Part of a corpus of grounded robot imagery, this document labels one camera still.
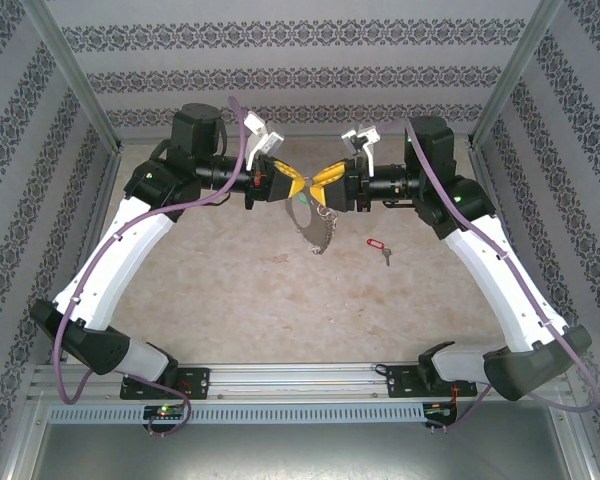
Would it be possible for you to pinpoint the key with red tag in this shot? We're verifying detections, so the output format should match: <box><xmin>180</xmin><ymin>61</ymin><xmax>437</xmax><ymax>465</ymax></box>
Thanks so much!
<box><xmin>365</xmin><ymin>237</ymin><xmax>394</xmax><ymax>268</ymax></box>

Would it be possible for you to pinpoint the grey metal shelf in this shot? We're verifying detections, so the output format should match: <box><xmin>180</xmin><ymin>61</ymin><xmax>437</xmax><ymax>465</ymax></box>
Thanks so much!
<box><xmin>29</xmin><ymin>422</ymin><xmax>594</xmax><ymax>480</ymax></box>

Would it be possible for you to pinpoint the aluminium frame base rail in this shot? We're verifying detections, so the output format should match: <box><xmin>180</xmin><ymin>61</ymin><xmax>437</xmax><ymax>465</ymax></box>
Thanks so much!
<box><xmin>82</xmin><ymin>142</ymin><xmax>127</xmax><ymax>261</ymax></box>
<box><xmin>467</xmin><ymin>142</ymin><xmax>520</xmax><ymax>261</ymax></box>

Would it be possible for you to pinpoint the aluminium frame post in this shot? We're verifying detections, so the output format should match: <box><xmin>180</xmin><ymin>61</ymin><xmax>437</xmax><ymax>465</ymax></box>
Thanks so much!
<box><xmin>20</xmin><ymin>0</ymin><xmax>125</xmax><ymax>152</ymax></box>
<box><xmin>466</xmin><ymin>0</ymin><xmax>565</xmax><ymax>151</ymax></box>

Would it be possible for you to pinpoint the aluminium mounting rail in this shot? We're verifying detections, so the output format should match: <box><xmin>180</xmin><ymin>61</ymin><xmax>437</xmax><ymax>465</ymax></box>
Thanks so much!
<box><xmin>27</xmin><ymin>362</ymin><xmax>574</xmax><ymax>401</ymax></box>

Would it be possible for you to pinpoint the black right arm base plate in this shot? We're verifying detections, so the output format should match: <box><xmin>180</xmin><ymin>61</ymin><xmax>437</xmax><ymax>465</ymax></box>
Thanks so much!
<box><xmin>386</xmin><ymin>366</ymin><xmax>480</xmax><ymax>400</ymax></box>

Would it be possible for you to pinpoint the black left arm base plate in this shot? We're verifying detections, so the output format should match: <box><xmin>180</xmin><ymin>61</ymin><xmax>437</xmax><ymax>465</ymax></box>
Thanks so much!
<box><xmin>119</xmin><ymin>366</ymin><xmax>212</xmax><ymax>401</ymax></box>

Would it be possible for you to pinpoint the white slotted cable duct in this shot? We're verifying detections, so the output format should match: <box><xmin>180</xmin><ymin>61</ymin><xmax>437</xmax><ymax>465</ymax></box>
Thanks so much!
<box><xmin>47</xmin><ymin>402</ymin><xmax>427</xmax><ymax>426</ymax></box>

